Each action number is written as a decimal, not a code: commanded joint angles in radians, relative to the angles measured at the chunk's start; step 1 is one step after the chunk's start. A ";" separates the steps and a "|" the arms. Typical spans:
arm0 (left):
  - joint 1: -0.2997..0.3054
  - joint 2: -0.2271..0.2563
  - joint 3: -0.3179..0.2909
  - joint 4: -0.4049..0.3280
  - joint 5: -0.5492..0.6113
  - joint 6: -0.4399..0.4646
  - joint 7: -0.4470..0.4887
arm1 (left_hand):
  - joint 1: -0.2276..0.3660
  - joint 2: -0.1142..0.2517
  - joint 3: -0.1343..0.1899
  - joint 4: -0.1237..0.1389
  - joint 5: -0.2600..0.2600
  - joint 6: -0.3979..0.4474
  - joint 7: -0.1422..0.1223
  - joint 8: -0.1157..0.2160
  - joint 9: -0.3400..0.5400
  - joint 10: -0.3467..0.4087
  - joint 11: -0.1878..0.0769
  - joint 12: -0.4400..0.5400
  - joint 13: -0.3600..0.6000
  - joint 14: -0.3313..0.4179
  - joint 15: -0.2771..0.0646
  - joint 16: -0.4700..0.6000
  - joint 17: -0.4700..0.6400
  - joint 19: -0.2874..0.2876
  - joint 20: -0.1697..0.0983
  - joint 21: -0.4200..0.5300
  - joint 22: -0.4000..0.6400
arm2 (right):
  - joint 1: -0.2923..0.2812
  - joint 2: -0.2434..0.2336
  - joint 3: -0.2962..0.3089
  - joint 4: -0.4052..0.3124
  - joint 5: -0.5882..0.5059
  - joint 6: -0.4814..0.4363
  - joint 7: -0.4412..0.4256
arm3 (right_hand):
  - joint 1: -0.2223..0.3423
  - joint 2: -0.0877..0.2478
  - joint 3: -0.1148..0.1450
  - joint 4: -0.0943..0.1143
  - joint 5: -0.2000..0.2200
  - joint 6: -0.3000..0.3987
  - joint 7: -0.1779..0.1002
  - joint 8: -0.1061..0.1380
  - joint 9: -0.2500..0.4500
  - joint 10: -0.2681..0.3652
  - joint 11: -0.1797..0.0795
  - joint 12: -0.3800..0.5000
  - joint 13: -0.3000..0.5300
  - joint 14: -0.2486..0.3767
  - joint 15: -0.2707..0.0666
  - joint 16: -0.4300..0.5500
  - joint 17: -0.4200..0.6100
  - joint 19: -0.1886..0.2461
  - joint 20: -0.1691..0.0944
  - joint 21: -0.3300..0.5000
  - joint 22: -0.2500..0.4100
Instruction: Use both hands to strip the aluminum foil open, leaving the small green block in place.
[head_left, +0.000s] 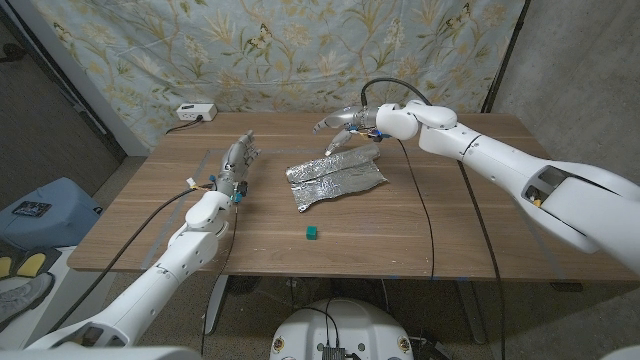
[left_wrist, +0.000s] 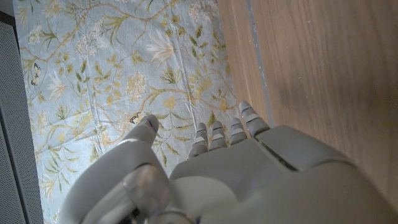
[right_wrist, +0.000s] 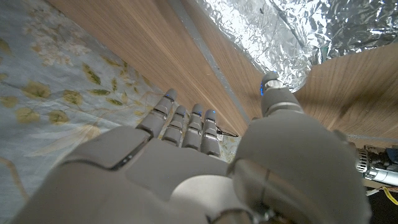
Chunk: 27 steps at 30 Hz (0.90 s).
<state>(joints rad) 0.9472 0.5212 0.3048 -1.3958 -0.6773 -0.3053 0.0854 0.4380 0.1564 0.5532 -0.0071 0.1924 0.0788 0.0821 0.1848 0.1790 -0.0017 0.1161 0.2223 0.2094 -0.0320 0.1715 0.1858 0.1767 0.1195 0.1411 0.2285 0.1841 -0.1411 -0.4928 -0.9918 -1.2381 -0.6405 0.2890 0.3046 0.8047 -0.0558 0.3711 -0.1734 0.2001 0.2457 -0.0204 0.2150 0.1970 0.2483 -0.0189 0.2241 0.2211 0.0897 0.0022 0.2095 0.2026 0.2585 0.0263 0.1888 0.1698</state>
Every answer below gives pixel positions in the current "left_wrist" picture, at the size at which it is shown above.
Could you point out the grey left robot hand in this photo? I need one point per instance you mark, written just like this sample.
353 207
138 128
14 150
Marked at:
248 180

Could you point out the floral printed backdrop cloth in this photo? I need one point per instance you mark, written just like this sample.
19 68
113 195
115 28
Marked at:
124 77

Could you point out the black perforated panel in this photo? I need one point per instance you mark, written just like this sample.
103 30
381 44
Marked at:
15 140

